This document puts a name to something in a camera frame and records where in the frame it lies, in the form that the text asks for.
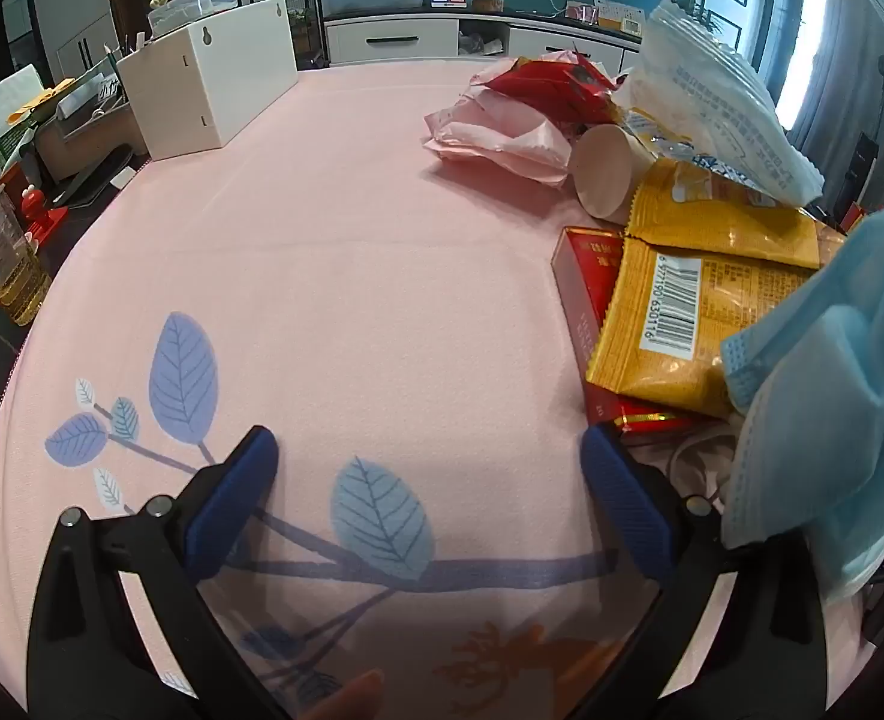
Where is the pink printed tablecloth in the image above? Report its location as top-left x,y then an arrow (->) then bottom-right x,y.
0,56 -> 863,720

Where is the yellow snack packet with barcode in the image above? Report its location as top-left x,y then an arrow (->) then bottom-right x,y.
584,236 -> 840,421

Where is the green white carton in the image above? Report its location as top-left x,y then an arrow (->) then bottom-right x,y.
0,64 -> 61,173

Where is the paper cup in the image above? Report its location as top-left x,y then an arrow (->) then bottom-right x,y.
568,124 -> 664,226

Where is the white wooden box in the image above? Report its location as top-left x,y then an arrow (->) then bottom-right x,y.
116,0 -> 300,161

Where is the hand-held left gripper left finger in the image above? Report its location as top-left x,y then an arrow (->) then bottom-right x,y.
26,425 -> 293,720

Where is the red snack wrapper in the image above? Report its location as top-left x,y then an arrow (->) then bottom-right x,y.
472,52 -> 630,128

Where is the red toy figure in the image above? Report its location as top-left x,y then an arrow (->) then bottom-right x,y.
18,184 -> 68,245

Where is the clear plastic storage box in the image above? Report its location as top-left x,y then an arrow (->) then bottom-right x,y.
147,0 -> 242,38

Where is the red cigarette box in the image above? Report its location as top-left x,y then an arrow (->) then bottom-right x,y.
552,226 -> 713,436

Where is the cooking oil bottle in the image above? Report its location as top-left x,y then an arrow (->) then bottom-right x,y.
0,187 -> 53,327

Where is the upright cordless vacuum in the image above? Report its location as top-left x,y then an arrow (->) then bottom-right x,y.
835,56 -> 884,215

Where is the black flat case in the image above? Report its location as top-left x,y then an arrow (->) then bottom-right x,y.
52,142 -> 151,207

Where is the white TV cabinet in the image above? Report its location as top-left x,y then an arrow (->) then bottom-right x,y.
322,7 -> 642,76

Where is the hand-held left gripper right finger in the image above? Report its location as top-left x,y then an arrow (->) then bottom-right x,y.
569,422 -> 848,720

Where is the grey window curtain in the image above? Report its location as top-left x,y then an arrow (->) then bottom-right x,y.
742,0 -> 884,188

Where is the person's left hand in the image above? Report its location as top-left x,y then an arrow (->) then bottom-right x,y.
314,671 -> 387,720

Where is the blue face mask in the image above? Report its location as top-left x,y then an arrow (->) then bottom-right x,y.
719,202 -> 884,605

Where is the white desk calendar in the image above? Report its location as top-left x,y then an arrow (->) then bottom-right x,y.
596,0 -> 645,35

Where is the pink plastic wrapper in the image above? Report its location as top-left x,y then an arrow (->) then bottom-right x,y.
421,86 -> 585,188

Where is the cardboard box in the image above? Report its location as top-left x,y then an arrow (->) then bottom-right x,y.
33,67 -> 151,181

